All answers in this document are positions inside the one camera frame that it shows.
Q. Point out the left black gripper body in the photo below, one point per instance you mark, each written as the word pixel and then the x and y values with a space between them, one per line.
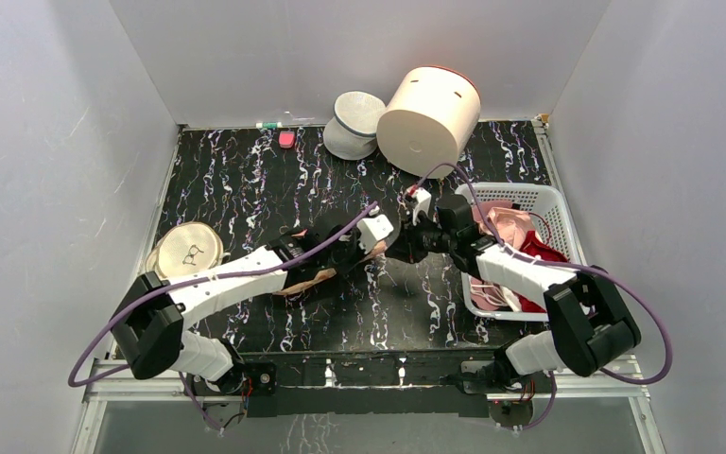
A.
pixel 350 254

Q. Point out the red garment in basket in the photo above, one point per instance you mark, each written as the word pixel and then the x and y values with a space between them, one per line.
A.
pixel 533 246

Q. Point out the pink bra in basket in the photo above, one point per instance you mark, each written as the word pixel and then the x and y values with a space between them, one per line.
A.
pixel 512 225

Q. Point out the cream cylindrical hamper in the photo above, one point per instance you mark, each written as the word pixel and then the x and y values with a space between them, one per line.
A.
pixel 429 121

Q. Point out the small pink object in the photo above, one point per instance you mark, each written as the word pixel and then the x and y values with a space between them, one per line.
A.
pixel 287 139

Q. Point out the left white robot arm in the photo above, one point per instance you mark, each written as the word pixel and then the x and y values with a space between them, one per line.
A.
pixel 154 320

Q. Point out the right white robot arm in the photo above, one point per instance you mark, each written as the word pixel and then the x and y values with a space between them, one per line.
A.
pixel 588 323

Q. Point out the small green white object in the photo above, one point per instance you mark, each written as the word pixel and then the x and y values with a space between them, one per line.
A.
pixel 269 126

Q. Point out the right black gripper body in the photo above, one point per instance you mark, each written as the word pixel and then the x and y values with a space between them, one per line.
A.
pixel 414 238

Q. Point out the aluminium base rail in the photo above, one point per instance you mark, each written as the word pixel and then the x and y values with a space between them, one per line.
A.
pixel 420 381

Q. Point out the white plastic basket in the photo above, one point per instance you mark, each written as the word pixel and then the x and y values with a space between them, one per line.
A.
pixel 545 202

